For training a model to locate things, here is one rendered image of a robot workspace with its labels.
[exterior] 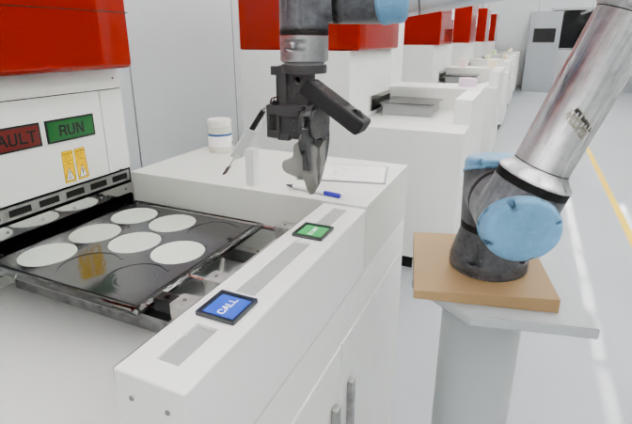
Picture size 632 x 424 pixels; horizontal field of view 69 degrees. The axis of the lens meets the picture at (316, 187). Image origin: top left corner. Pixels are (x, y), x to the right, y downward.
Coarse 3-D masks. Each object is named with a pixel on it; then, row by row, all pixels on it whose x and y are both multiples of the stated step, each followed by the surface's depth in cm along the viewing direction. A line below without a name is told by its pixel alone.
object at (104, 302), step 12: (12, 276) 79; (24, 276) 77; (36, 276) 77; (48, 288) 75; (60, 288) 74; (72, 288) 74; (84, 300) 72; (96, 300) 71; (108, 300) 70; (132, 312) 68
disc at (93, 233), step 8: (104, 224) 100; (112, 224) 100; (72, 232) 96; (80, 232) 96; (88, 232) 96; (96, 232) 96; (104, 232) 96; (112, 232) 96; (72, 240) 92; (80, 240) 92; (88, 240) 92; (96, 240) 92
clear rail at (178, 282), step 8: (248, 232) 95; (256, 232) 97; (240, 240) 92; (224, 248) 88; (232, 248) 90; (216, 256) 85; (200, 264) 81; (208, 264) 83; (192, 272) 79; (176, 280) 76; (184, 280) 77; (168, 288) 74; (176, 288) 75; (152, 296) 71; (144, 304) 69; (152, 304) 71
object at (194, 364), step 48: (288, 240) 78; (336, 240) 78; (240, 288) 63; (288, 288) 63; (336, 288) 81; (192, 336) 53; (240, 336) 53; (288, 336) 64; (144, 384) 46; (192, 384) 45; (240, 384) 54
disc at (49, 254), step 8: (32, 248) 88; (40, 248) 88; (48, 248) 88; (56, 248) 88; (64, 248) 88; (72, 248) 88; (24, 256) 85; (32, 256) 85; (40, 256) 85; (48, 256) 85; (56, 256) 85; (64, 256) 85; (24, 264) 82; (32, 264) 82; (40, 264) 82; (48, 264) 82
